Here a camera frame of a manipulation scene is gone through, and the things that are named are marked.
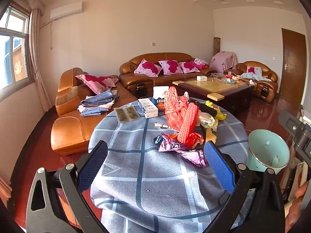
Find brown wooden door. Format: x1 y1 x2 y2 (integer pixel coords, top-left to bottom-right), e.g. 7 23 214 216
278 28 307 102

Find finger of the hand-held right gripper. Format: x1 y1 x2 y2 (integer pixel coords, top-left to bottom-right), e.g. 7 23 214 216
279 110 304 133

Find tan wrapper piece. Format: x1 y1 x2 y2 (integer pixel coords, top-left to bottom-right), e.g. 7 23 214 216
205 127 217 143

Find white air conditioner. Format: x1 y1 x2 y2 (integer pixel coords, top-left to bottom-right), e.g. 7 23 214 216
50 1 83 20

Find light green waste bin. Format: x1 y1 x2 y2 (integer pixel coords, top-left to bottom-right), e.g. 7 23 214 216
248 129 291 173

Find white ice cream wrapper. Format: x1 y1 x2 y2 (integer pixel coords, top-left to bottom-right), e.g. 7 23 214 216
154 122 174 130

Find folded pink blanket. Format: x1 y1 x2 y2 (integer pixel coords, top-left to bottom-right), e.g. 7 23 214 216
193 58 209 70

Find orange leather chaise sofa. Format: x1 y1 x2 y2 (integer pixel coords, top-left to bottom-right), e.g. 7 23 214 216
51 67 139 157

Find pink curtain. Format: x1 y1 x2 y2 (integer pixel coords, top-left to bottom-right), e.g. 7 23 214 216
16 0 52 112

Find red foam fruit net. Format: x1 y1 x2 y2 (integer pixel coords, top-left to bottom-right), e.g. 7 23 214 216
178 103 198 146

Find orange leather long sofa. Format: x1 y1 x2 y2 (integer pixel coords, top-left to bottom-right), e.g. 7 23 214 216
119 53 218 95

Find blue checked folded clothes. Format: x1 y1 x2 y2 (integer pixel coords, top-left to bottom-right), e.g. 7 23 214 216
77 89 116 116

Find red wrapper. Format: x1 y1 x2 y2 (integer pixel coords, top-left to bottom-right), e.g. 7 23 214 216
162 131 204 149

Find pink floral cover cloth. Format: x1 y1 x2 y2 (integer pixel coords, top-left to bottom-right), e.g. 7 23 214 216
210 51 238 74

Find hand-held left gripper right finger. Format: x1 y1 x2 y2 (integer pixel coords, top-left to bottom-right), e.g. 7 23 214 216
204 141 286 233

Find red plastic bag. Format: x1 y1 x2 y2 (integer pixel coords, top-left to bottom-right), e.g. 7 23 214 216
164 87 190 130

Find rolled beige mat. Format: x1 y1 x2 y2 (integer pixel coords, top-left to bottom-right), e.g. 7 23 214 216
213 37 221 56

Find white medicine box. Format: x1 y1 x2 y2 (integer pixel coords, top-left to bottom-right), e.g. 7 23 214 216
138 98 159 119

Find blue checked tablecloth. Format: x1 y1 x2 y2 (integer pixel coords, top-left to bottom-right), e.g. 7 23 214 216
88 98 249 233

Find blue white yogurt carton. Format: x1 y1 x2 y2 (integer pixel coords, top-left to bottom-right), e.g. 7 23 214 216
153 86 169 111

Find person's right hand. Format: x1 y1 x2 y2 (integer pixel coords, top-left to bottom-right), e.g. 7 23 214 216
285 182 311 233

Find light blue cloth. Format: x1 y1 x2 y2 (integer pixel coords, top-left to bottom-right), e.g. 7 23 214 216
240 67 273 82

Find purple foil wrapper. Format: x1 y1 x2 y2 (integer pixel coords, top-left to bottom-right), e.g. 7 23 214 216
158 136 209 167

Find window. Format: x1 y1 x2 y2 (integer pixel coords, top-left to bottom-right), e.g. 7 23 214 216
0 3 31 90

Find clear herb packet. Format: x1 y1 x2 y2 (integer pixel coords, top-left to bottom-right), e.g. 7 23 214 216
124 105 140 120
114 107 129 122

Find dark wooden coffee table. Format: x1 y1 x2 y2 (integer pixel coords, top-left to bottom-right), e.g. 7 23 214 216
172 76 254 114

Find orange leather armchair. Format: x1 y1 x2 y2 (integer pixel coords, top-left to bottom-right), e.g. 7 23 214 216
224 61 279 100

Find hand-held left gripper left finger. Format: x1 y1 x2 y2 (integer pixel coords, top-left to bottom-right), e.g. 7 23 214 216
25 139 108 233

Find yellow plastic bag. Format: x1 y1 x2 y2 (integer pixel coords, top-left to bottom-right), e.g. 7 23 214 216
205 100 227 122

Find clear plastic bag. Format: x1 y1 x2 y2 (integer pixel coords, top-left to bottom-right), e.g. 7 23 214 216
198 110 218 129

